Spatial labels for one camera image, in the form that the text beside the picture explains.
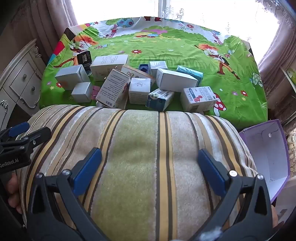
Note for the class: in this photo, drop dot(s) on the pink binder clip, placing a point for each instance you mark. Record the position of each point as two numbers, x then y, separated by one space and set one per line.
95 91

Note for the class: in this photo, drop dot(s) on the purple cardboard box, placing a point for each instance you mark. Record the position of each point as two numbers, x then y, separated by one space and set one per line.
266 157

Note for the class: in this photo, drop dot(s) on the small black box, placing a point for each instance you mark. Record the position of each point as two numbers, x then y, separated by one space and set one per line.
83 59

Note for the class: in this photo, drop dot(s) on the white ornate dresser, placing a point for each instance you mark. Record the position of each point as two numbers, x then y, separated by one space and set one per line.
20 85

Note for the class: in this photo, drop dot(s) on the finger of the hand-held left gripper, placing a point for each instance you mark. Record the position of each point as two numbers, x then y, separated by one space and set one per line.
34 136
19 128

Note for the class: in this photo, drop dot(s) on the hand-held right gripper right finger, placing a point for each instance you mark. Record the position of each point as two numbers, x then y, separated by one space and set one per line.
212 172

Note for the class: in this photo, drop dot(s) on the person's left hand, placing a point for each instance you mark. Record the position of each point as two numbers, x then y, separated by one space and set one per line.
13 192

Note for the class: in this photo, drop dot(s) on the white lace sheer curtain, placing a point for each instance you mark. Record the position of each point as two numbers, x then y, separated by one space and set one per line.
185 11

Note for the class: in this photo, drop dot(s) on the small plain white box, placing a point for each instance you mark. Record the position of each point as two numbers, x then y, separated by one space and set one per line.
81 91

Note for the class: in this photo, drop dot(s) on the teal box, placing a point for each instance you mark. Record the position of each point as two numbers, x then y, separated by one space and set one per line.
192 71

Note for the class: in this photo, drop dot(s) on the white box orange print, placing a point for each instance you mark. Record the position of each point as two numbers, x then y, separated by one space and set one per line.
136 71

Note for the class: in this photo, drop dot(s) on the brown pleated curtain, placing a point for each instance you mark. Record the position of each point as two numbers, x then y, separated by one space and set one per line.
277 46

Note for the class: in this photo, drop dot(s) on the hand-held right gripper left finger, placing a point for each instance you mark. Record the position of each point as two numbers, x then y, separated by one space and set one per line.
89 172

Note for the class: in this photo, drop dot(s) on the green cartoon printed tablecloth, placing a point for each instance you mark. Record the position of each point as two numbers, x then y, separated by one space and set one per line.
161 46

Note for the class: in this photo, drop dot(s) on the small grey white box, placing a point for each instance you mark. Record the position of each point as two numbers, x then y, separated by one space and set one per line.
158 66

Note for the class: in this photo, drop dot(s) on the striped beige cushion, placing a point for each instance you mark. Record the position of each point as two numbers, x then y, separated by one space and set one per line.
138 150

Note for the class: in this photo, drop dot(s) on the blue white barcode box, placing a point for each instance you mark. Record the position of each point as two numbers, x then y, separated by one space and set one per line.
159 99

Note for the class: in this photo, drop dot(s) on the white box red print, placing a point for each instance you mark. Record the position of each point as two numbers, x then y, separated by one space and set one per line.
69 74

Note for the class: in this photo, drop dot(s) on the white box red figure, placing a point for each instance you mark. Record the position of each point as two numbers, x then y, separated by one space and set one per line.
198 99

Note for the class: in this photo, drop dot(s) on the small blue box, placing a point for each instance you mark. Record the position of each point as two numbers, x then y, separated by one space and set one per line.
143 67

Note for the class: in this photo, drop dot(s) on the white cube box grey pattern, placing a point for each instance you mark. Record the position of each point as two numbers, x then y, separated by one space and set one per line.
138 92

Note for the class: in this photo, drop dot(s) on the white box dense text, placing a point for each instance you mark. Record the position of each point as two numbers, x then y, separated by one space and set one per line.
113 88

